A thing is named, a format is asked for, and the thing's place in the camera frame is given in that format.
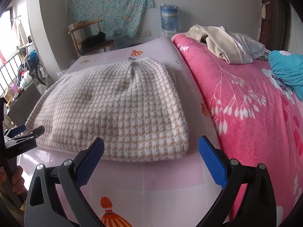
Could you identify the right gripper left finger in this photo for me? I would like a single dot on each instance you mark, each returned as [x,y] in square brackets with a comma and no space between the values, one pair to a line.
[43,205]

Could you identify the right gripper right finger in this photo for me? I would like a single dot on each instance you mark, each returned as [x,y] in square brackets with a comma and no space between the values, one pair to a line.
[258,206]

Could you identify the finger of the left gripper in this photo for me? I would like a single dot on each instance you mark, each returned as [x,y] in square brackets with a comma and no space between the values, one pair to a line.
[11,133]
[34,134]

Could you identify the beige white houndstooth coat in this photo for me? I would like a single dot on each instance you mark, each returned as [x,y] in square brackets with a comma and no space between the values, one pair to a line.
[133,106]

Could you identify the person left hand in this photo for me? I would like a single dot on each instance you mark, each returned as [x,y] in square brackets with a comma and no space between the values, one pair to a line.
[17,181]

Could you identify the dark grey board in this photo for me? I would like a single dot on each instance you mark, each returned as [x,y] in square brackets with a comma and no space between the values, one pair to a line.
[24,105]

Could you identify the bicycle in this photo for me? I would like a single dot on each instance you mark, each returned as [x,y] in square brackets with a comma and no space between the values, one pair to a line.
[34,66]

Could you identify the pink balloon print mattress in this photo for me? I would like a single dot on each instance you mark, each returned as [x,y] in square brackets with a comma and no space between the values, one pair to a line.
[173,192]

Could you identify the pink floral fleece blanket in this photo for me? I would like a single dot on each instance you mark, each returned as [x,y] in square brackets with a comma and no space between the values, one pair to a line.
[258,119]

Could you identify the black garment on chair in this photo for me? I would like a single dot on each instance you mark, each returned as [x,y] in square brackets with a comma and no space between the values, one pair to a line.
[93,40]

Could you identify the wooden chair black seat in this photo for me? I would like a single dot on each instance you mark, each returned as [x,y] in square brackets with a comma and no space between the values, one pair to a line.
[77,33]

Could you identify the teal garment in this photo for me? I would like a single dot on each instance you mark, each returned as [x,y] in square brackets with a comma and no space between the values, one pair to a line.
[289,68]

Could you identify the teal floral hanging cloth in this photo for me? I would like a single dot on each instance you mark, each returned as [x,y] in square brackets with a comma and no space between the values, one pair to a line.
[120,18]

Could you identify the light grey garment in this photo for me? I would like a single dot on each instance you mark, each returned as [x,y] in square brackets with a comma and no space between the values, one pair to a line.
[249,48]

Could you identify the white water dispenser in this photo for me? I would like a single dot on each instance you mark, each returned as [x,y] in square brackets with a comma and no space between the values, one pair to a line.
[168,34]

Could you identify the beige garment pile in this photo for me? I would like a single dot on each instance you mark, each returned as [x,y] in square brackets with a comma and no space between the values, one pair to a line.
[220,43]

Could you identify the blue water jug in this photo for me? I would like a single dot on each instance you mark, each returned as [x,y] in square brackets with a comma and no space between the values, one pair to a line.
[169,17]

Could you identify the dark brown wooden door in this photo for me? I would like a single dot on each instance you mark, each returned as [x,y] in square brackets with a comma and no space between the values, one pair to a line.
[275,24]

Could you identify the white wall socket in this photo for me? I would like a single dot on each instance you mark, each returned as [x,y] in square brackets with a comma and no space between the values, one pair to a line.
[146,33]

